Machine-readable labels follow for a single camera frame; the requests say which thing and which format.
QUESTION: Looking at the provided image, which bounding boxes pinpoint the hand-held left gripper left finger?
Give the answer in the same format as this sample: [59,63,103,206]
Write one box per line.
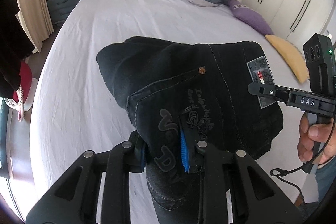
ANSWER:
[25,131,147,224]

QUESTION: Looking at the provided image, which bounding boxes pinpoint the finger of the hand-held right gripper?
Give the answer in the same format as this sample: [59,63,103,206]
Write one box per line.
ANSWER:
[248,82,290,104]

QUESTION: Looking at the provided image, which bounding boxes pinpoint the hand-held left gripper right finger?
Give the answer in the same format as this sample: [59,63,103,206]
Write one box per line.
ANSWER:
[178,116,305,224]

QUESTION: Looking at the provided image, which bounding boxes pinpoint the black denim pants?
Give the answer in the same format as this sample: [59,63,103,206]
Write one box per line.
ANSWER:
[96,35,284,224]

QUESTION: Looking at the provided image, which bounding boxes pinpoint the person's right hand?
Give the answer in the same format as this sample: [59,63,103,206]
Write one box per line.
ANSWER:
[297,115,336,166]

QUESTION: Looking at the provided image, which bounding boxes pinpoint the yellow pillow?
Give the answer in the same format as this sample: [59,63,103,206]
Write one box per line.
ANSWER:
[265,34,311,83]

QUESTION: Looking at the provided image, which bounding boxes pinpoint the purple pillow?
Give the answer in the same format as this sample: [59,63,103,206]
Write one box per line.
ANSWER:
[227,0,275,37]

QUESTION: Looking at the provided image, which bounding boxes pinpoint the person's blue jeans leg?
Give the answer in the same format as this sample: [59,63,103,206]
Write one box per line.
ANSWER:
[314,162,336,204]

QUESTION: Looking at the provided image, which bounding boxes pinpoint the bed with white sheet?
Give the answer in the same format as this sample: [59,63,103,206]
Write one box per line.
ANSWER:
[29,0,316,224]

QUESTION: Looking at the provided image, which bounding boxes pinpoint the red bag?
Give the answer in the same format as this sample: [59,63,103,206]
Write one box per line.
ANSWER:
[10,60,33,123]

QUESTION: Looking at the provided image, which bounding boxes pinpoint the dark blue nightstand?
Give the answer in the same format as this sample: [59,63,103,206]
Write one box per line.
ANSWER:
[46,0,89,25]

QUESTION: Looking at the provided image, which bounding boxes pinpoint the beige curtain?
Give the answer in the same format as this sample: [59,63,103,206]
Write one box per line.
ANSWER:
[13,0,54,54]

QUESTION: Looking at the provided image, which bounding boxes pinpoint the black cable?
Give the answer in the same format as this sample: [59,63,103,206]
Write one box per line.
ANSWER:
[270,135,332,204]

